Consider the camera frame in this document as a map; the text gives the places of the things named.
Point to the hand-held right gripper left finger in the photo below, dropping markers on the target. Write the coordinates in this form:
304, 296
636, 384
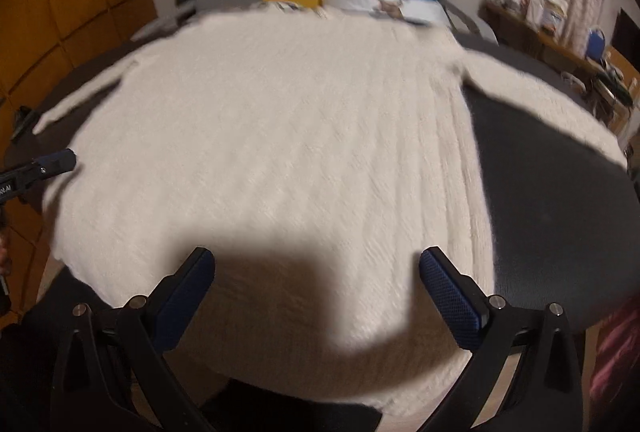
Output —
185, 302

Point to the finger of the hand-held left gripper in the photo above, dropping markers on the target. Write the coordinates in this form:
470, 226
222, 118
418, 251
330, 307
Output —
50, 162

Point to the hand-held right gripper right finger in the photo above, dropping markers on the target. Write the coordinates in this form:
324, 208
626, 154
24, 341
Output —
450, 302

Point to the cream knit sweater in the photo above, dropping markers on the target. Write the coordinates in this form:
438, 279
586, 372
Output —
275, 137

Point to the small black clip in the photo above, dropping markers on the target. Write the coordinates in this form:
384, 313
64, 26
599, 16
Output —
25, 124

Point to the wooden desk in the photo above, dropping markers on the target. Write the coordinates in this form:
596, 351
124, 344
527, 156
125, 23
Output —
530, 32

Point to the white deer print pillow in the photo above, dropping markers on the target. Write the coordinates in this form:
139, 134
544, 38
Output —
350, 2

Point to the black television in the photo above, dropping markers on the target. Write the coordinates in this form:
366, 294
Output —
627, 37

